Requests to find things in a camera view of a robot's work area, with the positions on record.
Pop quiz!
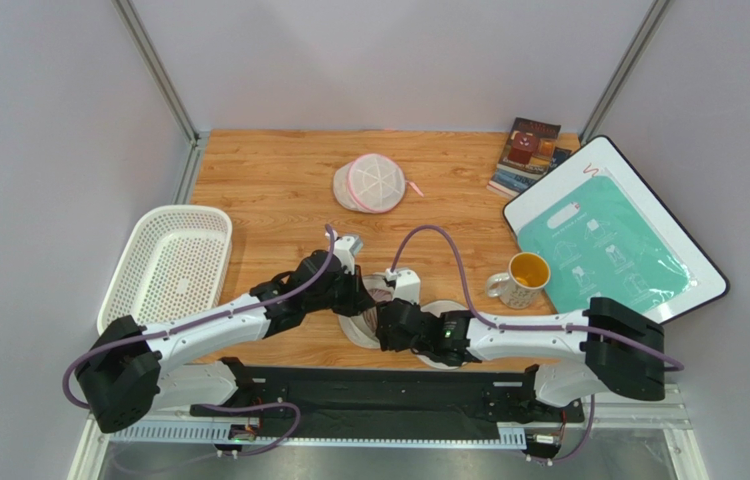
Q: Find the stack of books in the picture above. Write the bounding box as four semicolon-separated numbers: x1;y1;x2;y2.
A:
486;117;574;199

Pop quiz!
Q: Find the pink bra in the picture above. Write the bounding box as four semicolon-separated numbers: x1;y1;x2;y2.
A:
364;277;393;303

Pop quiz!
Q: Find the beige mesh laundry bag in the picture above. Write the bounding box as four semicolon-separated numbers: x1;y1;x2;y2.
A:
339;273;461;370

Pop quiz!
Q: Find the white perforated plastic basket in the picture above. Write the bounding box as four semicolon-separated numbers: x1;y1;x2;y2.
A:
96;205;233;334

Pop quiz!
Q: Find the aluminium frame post left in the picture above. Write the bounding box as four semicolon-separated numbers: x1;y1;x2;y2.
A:
112;0;201;144

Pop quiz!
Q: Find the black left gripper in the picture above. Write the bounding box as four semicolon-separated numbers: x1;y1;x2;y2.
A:
305;262;376;317

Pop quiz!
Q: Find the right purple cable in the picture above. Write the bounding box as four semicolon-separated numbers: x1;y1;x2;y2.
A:
389;224;685;373

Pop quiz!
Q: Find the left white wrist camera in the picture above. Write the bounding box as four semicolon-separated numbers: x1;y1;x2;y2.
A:
333;234;363;273

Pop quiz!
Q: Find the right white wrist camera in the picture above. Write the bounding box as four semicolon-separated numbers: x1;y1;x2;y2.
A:
384;267;421;304

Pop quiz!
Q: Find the aluminium frame post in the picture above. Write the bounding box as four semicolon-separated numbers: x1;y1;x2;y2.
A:
578;0;674;145
112;0;201;144

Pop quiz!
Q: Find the white board with black edge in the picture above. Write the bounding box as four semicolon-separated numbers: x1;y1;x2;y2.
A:
502;136;730;323

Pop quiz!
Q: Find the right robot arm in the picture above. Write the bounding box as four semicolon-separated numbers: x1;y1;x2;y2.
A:
375;297;674;407

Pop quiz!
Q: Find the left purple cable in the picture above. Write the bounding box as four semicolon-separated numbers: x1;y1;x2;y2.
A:
62;223;339;410

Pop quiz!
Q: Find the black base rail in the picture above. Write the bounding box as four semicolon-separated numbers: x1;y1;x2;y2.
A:
235;364;549;442

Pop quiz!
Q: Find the purple cable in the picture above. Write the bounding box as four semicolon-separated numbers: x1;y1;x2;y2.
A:
389;224;685;373
62;223;339;410

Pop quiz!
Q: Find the aluminium frame post right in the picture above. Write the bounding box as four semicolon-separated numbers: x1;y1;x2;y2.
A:
578;0;674;145

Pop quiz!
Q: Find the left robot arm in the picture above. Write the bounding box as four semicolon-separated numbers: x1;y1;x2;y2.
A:
62;250;376;433

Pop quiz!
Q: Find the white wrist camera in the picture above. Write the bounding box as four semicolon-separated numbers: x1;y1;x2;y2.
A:
384;267;421;304
333;234;363;273

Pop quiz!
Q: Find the pink-trimmed mesh laundry bag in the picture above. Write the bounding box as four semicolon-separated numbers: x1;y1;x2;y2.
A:
332;153;424;214

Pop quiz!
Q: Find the white mug with yellow interior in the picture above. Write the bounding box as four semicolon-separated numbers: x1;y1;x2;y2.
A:
485;252;551;310

